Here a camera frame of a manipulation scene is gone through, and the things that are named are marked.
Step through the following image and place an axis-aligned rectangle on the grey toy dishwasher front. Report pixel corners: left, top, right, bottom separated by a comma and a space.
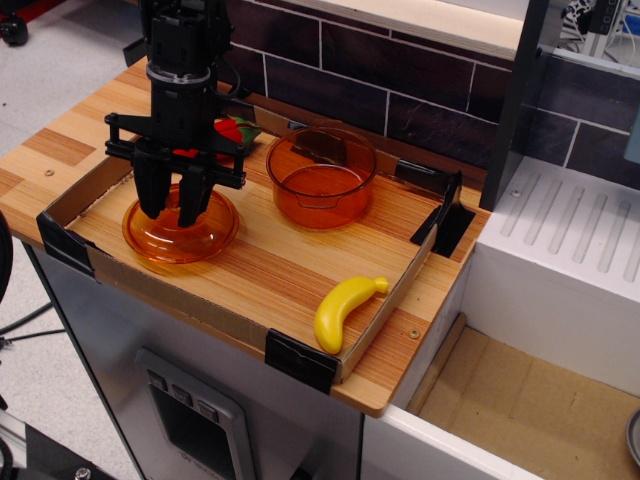
135, 348, 257, 479

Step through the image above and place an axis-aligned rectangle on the yellow toy banana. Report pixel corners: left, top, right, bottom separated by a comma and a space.
314, 276, 389, 354

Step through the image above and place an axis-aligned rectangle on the dark shelf upright post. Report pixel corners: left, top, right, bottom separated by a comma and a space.
479, 1, 549, 211

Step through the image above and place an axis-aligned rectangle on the orange transparent toy pot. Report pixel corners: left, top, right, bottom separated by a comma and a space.
266, 126, 377, 230

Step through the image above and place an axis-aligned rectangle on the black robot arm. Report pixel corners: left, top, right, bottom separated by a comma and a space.
105, 1, 247, 228

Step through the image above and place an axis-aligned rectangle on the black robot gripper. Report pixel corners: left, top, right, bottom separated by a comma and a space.
105, 69, 247, 228

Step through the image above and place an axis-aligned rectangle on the red toy chili pepper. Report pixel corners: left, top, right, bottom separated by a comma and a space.
172, 116, 261, 162

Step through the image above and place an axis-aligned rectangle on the white toy sink unit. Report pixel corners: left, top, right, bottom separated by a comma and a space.
361, 159, 639, 479

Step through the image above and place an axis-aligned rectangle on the orange transparent pot lid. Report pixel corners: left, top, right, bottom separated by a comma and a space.
122, 184, 240, 264

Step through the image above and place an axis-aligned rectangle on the cardboard fence with black tape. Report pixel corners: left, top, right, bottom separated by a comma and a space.
38, 81, 489, 416

